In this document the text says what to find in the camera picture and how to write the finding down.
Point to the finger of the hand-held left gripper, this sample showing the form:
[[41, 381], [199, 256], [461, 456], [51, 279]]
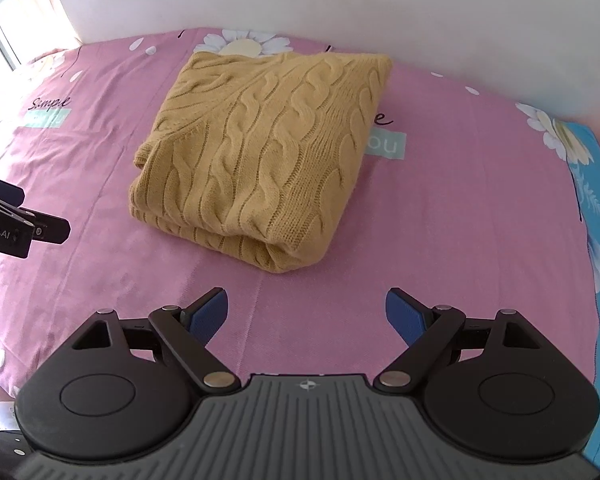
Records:
[[2, 187], [52, 230]]

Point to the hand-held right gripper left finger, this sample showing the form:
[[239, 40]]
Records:
[[209, 316]]

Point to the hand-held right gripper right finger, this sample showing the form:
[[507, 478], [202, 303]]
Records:
[[405, 316]]

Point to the pink floral bed sheet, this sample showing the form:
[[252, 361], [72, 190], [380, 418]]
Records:
[[430, 210]]

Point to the floral curtain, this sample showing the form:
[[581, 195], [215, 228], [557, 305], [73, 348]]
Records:
[[50, 0]]

